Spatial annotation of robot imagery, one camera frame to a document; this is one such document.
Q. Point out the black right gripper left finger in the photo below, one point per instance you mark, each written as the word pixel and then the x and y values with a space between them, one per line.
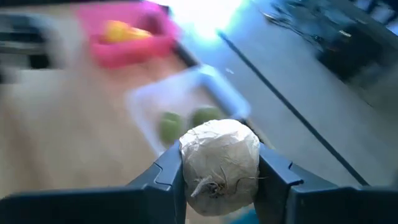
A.
pixel 168 186

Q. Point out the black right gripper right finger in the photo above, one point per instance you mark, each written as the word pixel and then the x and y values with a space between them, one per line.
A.
pixel 273 193

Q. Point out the green lime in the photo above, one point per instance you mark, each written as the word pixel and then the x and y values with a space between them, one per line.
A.
pixel 205 115
pixel 170 127

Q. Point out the yellow lemon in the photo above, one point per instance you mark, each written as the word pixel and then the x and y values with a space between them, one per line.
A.
pixel 119 31

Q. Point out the white plastic basket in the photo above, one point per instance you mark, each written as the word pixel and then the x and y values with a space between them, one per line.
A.
pixel 224 90

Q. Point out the pink plastic basket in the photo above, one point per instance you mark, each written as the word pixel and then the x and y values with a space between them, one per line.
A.
pixel 130 53

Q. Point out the white garlic bulb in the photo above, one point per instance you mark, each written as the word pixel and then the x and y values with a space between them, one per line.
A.
pixel 220 161

